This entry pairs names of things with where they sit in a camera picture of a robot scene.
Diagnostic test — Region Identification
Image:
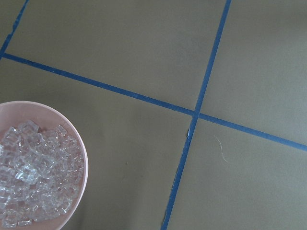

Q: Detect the clear ice cubes pile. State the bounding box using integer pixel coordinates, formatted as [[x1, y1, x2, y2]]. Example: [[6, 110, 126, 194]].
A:
[[0, 120, 84, 228]]

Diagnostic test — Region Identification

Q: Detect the pink bowl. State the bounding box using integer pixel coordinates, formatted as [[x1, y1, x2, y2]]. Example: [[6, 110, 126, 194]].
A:
[[0, 101, 89, 230]]

